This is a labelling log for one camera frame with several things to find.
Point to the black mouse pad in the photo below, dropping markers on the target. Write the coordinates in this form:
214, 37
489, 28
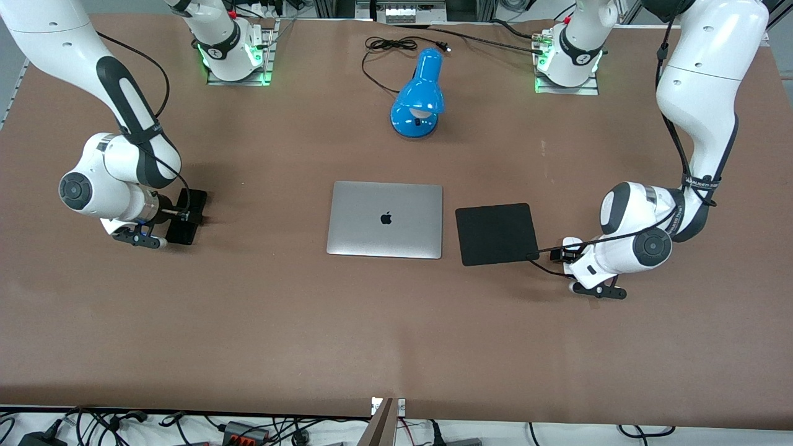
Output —
495, 234

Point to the white metal bracket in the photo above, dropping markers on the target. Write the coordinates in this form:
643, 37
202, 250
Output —
401, 407

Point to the brown wooden post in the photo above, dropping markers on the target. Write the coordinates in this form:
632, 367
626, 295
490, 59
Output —
384, 427

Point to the grey power strip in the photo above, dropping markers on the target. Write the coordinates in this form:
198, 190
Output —
403, 12

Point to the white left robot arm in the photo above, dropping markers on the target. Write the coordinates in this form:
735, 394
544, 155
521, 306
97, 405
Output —
706, 80

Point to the silver laptop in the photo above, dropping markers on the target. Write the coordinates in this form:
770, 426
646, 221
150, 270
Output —
384, 220

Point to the black power adapter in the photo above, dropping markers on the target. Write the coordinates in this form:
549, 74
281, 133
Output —
40, 441

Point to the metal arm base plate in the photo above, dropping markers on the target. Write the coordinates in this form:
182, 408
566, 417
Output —
217, 80
570, 90

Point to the blue desk lamp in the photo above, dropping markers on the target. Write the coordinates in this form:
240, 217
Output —
421, 93

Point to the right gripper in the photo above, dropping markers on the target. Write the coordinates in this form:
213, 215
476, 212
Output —
166, 207

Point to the black smartphone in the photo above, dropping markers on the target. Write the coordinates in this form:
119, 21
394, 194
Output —
181, 234

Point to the black plug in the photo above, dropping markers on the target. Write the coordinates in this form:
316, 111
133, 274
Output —
435, 437

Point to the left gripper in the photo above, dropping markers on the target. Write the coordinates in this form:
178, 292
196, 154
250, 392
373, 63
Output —
565, 254

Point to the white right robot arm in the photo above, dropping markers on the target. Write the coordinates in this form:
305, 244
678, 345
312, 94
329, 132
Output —
43, 37

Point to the black orange connector box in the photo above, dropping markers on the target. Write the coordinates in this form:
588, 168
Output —
245, 433

